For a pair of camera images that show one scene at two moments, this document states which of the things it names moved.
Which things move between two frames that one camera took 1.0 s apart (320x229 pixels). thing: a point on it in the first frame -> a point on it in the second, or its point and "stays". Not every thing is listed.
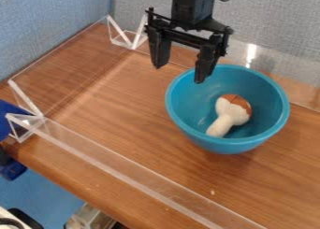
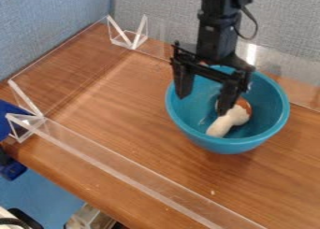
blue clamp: [11, 168] stays
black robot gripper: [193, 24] -> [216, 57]
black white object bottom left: [14, 219] stays
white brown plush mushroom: [235, 112] stays
